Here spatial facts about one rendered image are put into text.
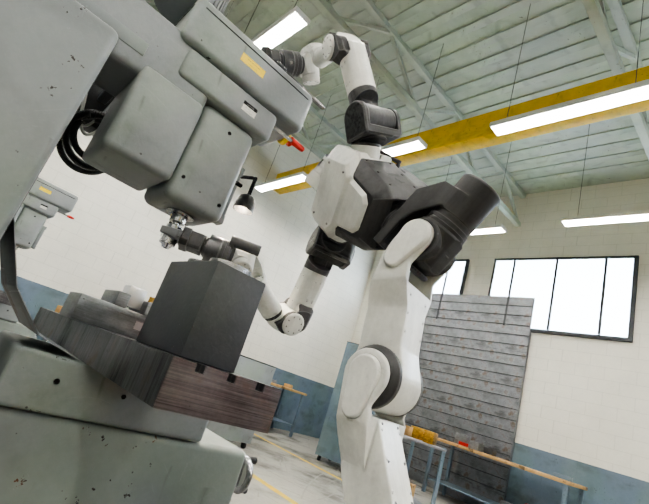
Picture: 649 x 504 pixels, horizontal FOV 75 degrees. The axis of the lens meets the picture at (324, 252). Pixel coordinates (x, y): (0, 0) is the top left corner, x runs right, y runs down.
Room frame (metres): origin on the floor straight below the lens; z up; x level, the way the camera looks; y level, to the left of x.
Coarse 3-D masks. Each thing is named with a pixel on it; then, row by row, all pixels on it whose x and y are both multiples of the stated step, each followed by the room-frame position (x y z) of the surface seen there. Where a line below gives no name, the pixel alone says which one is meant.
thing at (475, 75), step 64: (256, 0) 5.26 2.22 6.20; (320, 0) 4.17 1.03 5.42; (384, 0) 4.54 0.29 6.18; (448, 0) 4.25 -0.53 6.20; (512, 0) 3.98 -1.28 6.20; (576, 0) 3.72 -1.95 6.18; (640, 0) 3.49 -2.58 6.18; (384, 64) 5.68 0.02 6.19; (448, 64) 5.28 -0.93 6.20; (512, 64) 4.90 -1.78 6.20; (576, 64) 4.55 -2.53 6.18; (640, 64) 4.19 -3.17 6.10; (320, 128) 8.02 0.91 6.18; (576, 128) 5.69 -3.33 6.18; (640, 128) 4.49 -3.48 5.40; (512, 192) 8.08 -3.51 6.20
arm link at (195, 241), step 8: (184, 232) 1.19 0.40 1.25; (192, 232) 1.21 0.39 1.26; (184, 240) 1.20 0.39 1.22; (192, 240) 1.21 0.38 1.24; (200, 240) 1.22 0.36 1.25; (208, 240) 1.24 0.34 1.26; (216, 240) 1.23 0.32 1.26; (184, 248) 1.25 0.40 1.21; (192, 248) 1.23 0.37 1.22; (200, 248) 1.24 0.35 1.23; (208, 248) 1.23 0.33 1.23; (216, 248) 1.23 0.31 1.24; (208, 256) 1.24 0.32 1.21; (216, 256) 1.24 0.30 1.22
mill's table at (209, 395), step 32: (64, 320) 1.32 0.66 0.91; (96, 352) 1.00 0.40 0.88; (128, 352) 0.85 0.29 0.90; (160, 352) 0.75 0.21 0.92; (128, 384) 0.80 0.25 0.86; (160, 384) 0.71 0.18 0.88; (192, 384) 0.74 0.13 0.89; (224, 384) 0.77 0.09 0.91; (256, 384) 0.81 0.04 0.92; (192, 416) 0.75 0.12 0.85; (224, 416) 0.78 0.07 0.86; (256, 416) 0.82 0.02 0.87
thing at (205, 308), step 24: (192, 264) 0.87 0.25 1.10; (216, 264) 0.79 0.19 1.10; (168, 288) 0.92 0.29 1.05; (192, 288) 0.83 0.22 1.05; (216, 288) 0.80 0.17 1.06; (240, 288) 0.83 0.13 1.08; (264, 288) 0.86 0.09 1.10; (168, 312) 0.88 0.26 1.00; (192, 312) 0.80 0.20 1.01; (216, 312) 0.81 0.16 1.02; (240, 312) 0.84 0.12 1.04; (144, 336) 0.93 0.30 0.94; (168, 336) 0.84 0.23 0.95; (192, 336) 0.79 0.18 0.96; (216, 336) 0.82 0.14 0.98; (240, 336) 0.85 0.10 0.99; (192, 360) 0.81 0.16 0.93; (216, 360) 0.83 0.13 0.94
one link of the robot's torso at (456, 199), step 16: (464, 176) 0.93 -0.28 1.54; (416, 192) 0.99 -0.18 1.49; (432, 192) 0.96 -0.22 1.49; (448, 192) 0.93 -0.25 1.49; (464, 192) 0.91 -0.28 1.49; (480, 192) 0.90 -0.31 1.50; (496, 192) 0.90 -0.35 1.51; (400, 208) 1.01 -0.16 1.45; (416, 208) 0.98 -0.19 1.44; (432, 208) 1.06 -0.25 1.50; (448, 208) 0.93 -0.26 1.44; (464, 208) 0.92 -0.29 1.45; (480, 208) 0.92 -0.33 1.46; (400, 224) 1.05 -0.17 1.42; (448, 224) 0.93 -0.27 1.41; (464, 224) 0.93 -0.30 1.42; (384, 240) 1.07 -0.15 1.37; (464, 240) 0.96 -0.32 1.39; (416, 272) 0.99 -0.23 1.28
